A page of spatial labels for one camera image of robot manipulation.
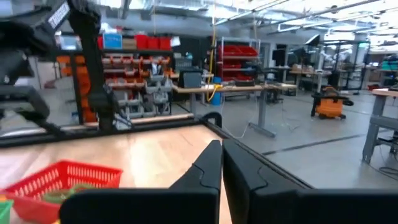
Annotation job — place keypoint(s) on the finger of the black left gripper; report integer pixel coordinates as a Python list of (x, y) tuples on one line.
[(21, 92)]

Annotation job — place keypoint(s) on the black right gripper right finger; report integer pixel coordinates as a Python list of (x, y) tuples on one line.
[(255, 193)]

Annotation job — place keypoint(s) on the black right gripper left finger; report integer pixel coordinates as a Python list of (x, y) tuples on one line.
[(202, 186)]

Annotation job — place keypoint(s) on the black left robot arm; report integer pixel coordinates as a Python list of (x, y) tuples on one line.
[(90, 62)]

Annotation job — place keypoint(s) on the orange parts shelf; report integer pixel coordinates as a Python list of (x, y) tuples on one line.
[(83, 85)]

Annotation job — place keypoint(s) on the blue waste bin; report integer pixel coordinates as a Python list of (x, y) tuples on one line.
[(217, 98)]

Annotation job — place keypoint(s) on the red plastic basket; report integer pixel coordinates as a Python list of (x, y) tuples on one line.
[(77, 174)]

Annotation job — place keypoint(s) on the blue storage box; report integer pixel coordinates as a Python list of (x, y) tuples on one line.
[(112, 41)]

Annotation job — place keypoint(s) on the long wooden workbench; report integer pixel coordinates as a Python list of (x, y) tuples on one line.
[(242, 88)]

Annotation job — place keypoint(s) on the black monitor on workbench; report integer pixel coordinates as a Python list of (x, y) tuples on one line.
[(190, 79)]

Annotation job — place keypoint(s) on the grey parts bin rack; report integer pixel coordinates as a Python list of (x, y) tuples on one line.
[(155, 87)]

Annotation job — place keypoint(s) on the orange shop vacuum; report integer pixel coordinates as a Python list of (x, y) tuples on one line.
[(329, 107)]

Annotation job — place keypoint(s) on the brown cardboard box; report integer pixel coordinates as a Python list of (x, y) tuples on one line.
[(129, 43)]

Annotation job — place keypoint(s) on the green plastic basket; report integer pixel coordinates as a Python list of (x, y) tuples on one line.
[(5, 213)]

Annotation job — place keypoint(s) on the grey metal table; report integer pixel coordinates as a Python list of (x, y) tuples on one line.
[(371, 137)]

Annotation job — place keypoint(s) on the shelf with red bins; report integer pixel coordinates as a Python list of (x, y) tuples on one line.
[(236, 51)]

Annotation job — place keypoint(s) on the red bins atop rack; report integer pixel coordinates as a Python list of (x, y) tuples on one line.
[(152, 43)]

